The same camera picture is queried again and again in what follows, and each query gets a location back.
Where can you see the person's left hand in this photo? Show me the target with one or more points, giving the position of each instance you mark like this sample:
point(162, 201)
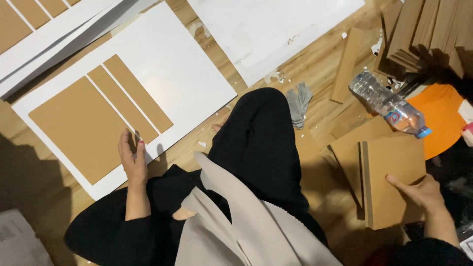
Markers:
point(133, 166)

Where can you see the person's right hand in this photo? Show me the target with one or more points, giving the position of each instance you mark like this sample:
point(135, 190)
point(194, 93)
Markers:
point(425, 195)

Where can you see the small stack of brown boards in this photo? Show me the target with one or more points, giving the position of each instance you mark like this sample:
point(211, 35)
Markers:
point(391, 159)

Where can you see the person's black sleeve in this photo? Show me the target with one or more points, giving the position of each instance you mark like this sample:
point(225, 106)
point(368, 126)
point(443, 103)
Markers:
point(425, 255)

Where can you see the narrow brown cardboard strip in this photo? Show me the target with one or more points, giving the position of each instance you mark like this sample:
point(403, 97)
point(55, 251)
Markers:
point(138, 94)
point(123, 105)

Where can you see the wide brown cardboard panel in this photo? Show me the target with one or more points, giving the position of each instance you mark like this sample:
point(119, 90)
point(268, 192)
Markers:
point(77, 122)

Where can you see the orange round tray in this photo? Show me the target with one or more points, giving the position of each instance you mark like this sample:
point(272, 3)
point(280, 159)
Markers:
point(441, 118)

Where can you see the white and pink container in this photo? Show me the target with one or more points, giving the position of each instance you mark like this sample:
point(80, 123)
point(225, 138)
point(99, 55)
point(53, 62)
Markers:
point(467, 125)

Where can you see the single brown cardboard sheet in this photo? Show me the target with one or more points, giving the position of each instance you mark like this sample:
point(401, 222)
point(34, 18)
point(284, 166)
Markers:
point(349, 151)

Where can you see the person's foot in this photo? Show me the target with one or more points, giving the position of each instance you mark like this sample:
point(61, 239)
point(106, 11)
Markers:
point(217, 128)

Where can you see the clear plastic water bottle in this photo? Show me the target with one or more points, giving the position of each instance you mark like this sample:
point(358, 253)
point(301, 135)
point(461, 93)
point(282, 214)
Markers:
point(388, 103)

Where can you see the large white paper sheet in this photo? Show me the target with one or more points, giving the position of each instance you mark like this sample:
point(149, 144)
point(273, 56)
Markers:
point(173, 66)

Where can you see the person's beige garment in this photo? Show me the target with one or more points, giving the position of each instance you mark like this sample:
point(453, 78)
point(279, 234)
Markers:
point(236, 229)

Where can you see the person's black trousers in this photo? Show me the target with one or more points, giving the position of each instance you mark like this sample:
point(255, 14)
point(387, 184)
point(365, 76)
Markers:
point(255, 147)

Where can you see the grey paper bag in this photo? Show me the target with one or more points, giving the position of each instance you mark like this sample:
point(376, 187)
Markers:
point(20, 240)

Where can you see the loose brown cardboard strip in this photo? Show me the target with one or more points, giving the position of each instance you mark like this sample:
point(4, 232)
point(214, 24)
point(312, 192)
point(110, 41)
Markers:
point(346, 66)

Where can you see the grey work glove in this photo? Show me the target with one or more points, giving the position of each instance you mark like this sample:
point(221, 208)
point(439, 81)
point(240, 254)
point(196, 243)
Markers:
point(298, 105)

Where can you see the heap of white panelled sheets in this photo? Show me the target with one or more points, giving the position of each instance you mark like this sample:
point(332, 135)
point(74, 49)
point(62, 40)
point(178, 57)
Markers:
point(40, 33)

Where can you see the large pile of cardboard boards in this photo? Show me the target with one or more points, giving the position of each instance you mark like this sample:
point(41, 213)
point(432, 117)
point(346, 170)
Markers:
point(425, 33)

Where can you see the stained white paper sheet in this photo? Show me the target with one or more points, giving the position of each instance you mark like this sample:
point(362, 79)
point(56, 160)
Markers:
point(266, 29)

